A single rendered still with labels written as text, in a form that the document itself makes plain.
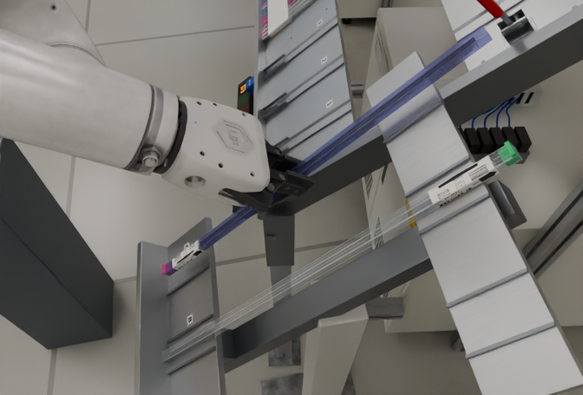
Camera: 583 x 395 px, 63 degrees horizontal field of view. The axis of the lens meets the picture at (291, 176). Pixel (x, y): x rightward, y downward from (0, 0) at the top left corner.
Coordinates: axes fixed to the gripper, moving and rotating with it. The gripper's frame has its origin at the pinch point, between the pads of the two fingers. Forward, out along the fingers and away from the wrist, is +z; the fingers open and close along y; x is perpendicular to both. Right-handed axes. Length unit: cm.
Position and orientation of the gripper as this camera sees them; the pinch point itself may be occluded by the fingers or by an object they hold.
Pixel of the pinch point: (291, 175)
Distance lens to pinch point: 54.8
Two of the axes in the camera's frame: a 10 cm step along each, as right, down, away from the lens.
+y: -1.6, -7.9, 6.0
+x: -5.8, 5.6, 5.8
